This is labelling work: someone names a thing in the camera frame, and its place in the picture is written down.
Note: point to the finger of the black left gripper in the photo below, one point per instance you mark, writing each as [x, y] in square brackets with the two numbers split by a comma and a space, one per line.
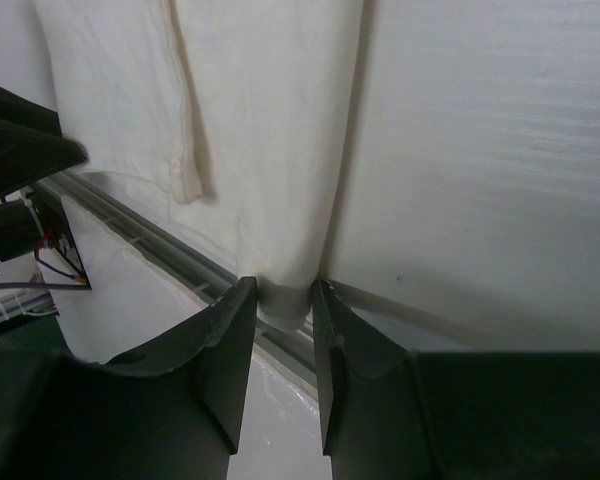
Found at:
[32, 146]

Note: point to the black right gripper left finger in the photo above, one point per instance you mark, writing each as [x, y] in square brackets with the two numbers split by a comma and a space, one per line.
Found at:
[181, 393]

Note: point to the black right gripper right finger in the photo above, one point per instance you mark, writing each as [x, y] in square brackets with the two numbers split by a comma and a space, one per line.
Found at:
[364, 387]

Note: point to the white t shirt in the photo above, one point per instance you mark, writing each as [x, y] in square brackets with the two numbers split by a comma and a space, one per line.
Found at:
[229, 117]

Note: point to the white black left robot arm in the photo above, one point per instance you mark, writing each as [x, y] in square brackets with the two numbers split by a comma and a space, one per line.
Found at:
[18, 234]

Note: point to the aluminium table rail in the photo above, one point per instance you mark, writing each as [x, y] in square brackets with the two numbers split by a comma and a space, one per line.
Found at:
[291, 352]

